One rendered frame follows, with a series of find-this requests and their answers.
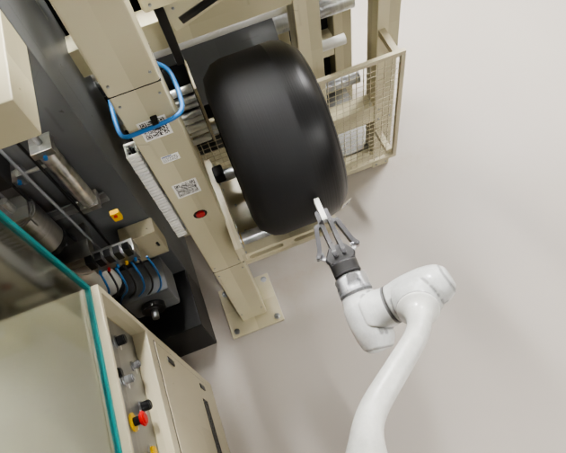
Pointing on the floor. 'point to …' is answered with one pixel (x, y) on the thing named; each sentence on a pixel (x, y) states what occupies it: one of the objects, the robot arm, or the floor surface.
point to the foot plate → (256, 315)
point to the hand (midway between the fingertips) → (320, 210)
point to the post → (240, 281)
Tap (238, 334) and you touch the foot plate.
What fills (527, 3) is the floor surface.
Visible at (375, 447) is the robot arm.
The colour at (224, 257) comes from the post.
